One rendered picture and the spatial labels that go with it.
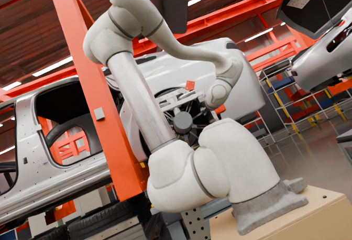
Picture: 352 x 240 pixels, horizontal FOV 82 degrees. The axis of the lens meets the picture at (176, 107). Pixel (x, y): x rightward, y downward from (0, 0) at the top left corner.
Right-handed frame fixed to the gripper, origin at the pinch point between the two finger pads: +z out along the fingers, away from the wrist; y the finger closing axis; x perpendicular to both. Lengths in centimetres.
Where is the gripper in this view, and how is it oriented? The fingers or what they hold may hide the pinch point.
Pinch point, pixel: (207, 111)
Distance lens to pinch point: 137.8
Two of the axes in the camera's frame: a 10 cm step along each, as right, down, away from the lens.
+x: -4.0, -8.9, 2.3
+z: 0.1, 2.5, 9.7
